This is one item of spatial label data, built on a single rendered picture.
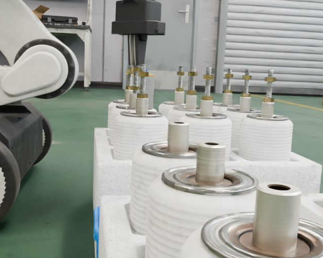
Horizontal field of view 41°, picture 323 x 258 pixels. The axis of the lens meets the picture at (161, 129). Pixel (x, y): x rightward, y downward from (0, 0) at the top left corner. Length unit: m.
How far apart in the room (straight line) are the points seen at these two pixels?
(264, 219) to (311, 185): 0.58
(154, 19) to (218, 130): 0.26
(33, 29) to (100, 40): 4.83
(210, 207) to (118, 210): 0.20
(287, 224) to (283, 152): 0.58
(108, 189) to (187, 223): 0.41
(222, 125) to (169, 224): 0.46
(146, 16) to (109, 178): 0.32
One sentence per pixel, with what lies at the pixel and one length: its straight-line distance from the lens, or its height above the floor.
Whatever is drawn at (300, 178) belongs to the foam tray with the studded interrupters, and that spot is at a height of 0.16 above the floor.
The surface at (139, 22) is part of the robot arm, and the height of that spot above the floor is 0.42.
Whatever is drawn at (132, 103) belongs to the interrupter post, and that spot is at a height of 0.26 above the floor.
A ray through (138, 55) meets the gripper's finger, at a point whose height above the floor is 0.36.
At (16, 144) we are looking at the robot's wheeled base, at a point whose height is 0.16.
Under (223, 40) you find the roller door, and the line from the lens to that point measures 5.99.
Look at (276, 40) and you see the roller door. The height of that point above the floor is 0.76.
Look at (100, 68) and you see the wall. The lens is 5.88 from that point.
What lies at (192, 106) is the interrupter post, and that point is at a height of 0.26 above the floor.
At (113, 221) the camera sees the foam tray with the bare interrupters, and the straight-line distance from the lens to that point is 0.45.
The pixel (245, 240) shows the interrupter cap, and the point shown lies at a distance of 0.23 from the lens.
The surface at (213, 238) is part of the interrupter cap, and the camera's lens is 0.23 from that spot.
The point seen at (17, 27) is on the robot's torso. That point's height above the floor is 0.41.
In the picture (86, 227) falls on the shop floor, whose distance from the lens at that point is 0.92.
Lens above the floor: 0.34
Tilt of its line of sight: 8 degrees down
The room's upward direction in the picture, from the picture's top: 3 degrees clockwise
